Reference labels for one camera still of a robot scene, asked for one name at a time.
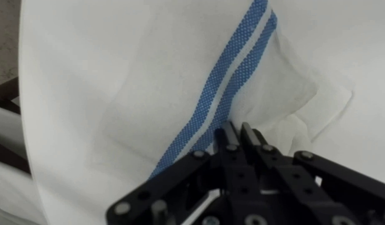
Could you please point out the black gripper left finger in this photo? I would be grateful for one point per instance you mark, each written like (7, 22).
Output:
(192, 187)

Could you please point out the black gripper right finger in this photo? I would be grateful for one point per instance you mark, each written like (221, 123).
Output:
(308, 187)

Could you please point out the white towel with blue stripes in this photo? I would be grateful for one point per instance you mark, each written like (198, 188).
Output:
(167, 91)

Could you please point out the white round side table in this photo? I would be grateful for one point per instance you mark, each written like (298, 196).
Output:
(6, 200)

